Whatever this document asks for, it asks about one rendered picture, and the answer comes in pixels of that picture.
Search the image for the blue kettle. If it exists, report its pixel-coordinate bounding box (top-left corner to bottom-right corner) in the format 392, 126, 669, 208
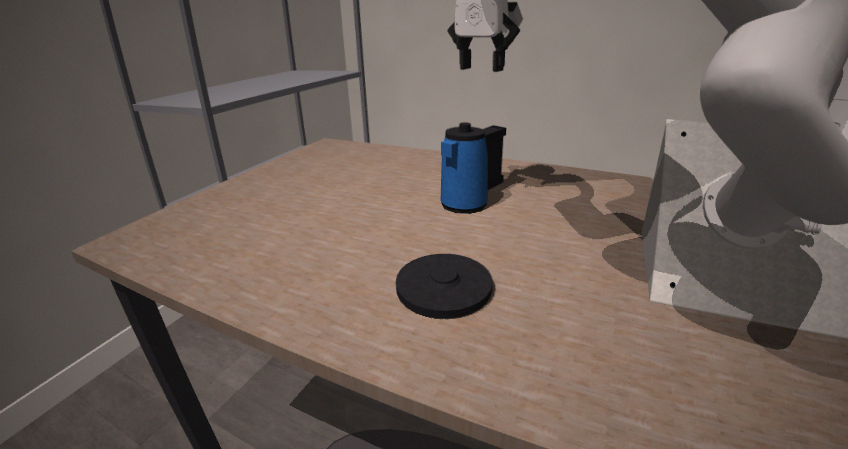
441, 122, 506, 214

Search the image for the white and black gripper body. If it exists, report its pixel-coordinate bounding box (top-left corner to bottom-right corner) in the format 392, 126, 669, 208
455, 0, 508, 37

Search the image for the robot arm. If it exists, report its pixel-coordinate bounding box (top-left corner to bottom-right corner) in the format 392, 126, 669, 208
700, 0, 848, 249

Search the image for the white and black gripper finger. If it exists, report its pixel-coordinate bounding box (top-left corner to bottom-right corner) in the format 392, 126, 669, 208
447, 22, 473, 70
491, 14, 520, 72

